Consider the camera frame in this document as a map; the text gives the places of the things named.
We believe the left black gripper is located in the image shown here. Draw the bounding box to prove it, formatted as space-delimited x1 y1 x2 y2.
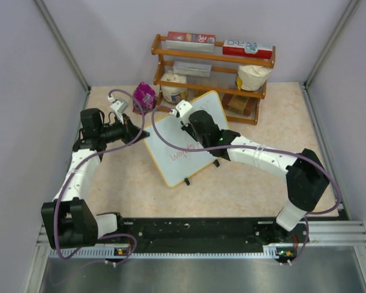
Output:
99 114 149 147

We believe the yellow framed whiteboard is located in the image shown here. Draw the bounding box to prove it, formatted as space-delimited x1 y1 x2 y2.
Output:
145 91 229 188

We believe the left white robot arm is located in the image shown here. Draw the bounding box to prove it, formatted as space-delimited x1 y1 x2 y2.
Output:
41 108 149 249

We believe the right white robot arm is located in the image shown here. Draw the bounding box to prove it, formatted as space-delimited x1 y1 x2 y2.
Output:
176 109 329 242

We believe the purple snack bag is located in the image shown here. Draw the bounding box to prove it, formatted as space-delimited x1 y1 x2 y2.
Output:
133 82 157 114

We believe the white round tub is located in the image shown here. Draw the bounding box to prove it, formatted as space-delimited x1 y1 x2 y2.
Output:
160 71 187 104

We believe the clear plastic box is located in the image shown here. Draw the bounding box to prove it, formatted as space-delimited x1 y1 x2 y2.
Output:
173 61 212 78

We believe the brown scouring pad pack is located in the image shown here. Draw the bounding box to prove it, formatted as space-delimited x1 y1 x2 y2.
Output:
221 93 257 116

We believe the orange wooden shelf rack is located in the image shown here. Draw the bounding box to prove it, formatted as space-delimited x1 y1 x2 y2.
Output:
151 34 276 125

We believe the cream paper bag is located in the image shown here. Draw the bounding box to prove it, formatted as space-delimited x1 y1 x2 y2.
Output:
236 65 272 92

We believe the red white box right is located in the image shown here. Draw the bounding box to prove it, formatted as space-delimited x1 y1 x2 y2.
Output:
223 40 273 59

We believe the red foil box left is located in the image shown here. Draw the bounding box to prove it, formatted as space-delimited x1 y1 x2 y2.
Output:
166 31 216 45

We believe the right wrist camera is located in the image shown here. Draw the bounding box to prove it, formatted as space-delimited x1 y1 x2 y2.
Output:
169 100 194 126

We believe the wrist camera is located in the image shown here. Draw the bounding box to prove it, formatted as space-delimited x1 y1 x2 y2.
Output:
107 96 129 122
169 100 194 126

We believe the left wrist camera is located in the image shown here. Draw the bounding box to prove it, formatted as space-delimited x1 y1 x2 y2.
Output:
107 96 129 122

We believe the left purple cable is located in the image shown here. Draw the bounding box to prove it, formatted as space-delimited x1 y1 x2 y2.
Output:
55 88 146 268

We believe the purple cable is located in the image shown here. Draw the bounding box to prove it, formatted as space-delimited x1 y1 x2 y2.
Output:
151 105 342 266
55 88 146 268

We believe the aluminium frame post right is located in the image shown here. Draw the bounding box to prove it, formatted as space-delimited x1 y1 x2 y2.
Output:
303 0 361 89

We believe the aluminium frame post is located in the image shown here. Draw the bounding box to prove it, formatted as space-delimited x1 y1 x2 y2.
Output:
303 0 361 89
32 0 91 94

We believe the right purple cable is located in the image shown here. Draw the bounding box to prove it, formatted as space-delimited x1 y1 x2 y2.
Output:
151 105 342 266

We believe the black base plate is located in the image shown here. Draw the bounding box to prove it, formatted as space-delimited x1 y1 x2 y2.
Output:
116 217 306 253

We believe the aluminium frame post left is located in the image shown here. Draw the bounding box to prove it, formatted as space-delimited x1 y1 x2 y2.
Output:
32 0 91 94

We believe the grey cable duct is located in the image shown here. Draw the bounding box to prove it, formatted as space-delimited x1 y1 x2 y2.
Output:
48 246 293 260

